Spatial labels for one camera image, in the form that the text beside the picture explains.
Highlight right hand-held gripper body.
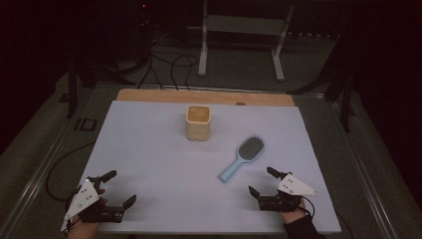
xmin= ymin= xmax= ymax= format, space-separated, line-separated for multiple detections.
xmin=258 ymin=172 xmax=319 ymax=213

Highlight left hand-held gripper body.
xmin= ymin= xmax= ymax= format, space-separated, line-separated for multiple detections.
xmin=63 ymin=175 xmax=126 ymax=224

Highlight light blue hairbrush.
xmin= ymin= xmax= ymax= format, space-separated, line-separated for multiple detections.
xmin=216 ymin=133 xmax=267 ymax=184

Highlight cream yellow square cup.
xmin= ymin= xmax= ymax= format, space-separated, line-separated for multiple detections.
xmin=184 ymin=105 xmax=213 ymax=142

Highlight person's right hand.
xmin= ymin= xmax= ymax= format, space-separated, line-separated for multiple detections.
xmin=280 ymin=202 xmax=309 ymax=225

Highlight person's left hand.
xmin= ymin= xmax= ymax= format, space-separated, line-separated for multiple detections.
xmin=66 ymin=188 xmax=109 ymax=239

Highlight black stand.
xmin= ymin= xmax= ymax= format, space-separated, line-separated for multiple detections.
xmin=65 ymin=49 xmax=137 ymax=120
xmin=287 ymin=33 xmax=358 ymax=133

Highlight wooden table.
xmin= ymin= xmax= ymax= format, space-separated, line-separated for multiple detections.
xmin=115 ymin=88 xmax=297 ymax=108

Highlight white metal stand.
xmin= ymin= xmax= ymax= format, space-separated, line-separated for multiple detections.
xmin=197 ymin=0 xmax=296 ymax=83

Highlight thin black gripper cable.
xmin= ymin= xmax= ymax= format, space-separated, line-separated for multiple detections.
xmin=298 ymin=195 xmax=354 ymax=239
xmin=45 ymin=141 xmax=98 ymax=203

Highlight metal floor rail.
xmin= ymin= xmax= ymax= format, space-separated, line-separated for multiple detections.
xmin=0 ymin=87 xmax=101 ymax=239
xmin=326 ymin=98 xmax=417 ymax=239

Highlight black floor cables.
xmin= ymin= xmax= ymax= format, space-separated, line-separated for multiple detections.
xmin=136 ymin=31 xmax=199 ymax=92

